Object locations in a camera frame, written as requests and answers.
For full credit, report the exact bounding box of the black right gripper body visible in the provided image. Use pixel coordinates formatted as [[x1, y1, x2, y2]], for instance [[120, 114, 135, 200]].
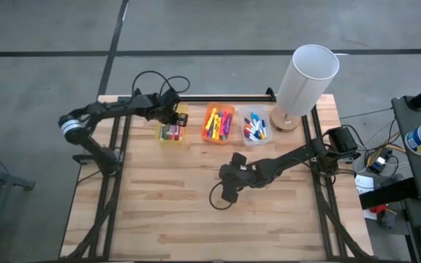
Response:
[[219, 152, 261, 205]]

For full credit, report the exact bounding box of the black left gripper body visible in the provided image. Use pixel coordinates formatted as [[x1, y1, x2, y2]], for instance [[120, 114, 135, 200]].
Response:
[[151, 89, 189, 128]]

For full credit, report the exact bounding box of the yellow translucent plastic bin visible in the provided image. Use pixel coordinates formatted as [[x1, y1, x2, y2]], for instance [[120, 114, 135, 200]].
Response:
[[154, 104, 189, 143]]

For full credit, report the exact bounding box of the orange translucent plastic bin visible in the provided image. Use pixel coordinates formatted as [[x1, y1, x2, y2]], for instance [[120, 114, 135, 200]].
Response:
[[200, 103, 236, 146]]

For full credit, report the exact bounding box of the clear plastic bin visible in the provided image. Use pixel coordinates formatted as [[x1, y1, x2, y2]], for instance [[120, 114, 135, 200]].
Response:
[[238, 104, 274, 148]]

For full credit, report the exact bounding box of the white shade wooden base lamp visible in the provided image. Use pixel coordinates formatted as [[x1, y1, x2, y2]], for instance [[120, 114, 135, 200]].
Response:
[[269, 43, 341, 132]]

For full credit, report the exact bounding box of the white paper sheet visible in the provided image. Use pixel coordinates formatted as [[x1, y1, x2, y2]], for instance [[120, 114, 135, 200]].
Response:
[[354, 174, 376, 197]]

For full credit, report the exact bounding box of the black flat bar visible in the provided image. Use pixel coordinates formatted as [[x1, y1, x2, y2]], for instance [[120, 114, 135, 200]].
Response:
[[358, 178, 420, 210]]

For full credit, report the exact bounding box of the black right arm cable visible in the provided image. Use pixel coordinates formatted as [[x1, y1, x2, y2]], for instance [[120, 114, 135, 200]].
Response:
[[209, 181, 235, 211]]

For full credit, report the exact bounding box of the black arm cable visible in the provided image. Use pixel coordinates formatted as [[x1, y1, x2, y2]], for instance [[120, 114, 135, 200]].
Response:
[[209, 181, 235, 211], [131, 70, 191, 98]]

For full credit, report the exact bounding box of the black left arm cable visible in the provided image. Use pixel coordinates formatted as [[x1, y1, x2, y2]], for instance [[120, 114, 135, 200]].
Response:
[[131, 70, 191, 98]]

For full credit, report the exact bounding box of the black floor cable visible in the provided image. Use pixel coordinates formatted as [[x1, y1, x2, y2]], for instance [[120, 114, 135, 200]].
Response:
[[340, 107, 394, 120]]

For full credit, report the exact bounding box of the yellow cable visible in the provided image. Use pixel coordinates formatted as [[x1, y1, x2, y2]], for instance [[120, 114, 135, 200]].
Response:
[[363, 140, 407, 154]]

